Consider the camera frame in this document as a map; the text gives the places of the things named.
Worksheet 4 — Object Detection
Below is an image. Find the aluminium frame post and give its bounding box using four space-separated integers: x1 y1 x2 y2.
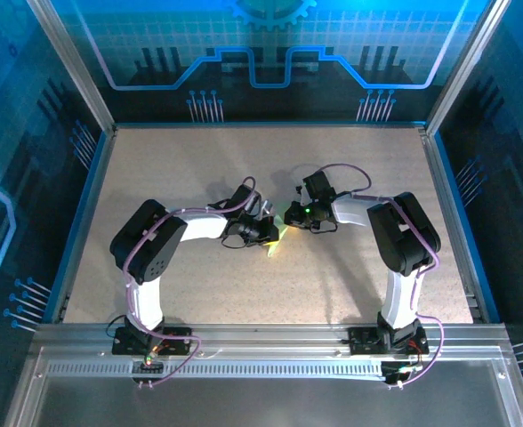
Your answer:
423 0 514 137
24 0 118 137

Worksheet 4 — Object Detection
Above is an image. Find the aluminium side rail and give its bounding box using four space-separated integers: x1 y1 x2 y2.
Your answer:
421 128 490 324
50 128 119 325

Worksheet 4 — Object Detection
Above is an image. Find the slotted grey cable duct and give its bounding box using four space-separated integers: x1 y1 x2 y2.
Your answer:
47 359 385 379

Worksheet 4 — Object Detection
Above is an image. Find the white cable connector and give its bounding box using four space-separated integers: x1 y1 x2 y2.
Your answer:
382 362 425 384

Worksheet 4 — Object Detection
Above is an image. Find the aluminium cross rail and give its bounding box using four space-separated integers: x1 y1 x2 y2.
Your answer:
34 323 510 359

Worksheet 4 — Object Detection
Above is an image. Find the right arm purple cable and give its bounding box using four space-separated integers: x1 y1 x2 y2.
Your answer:
303 163 445 388

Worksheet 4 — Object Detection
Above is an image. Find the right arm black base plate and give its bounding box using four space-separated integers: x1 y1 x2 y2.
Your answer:
348 326 430 357

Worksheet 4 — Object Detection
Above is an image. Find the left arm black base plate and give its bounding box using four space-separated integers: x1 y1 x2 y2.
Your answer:
112 326 195 357

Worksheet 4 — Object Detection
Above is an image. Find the grey metal plate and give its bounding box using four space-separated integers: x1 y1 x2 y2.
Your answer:
3 346 523 427

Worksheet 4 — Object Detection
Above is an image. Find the blue table edge strip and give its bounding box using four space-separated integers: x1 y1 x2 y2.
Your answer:
433 131 503 324
42 127 111 325

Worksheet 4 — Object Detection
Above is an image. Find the small LED circuit board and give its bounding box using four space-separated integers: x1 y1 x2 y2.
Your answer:
130 342 167 373

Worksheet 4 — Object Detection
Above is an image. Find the green paper sheet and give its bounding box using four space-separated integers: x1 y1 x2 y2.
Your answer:
263 213 296 258

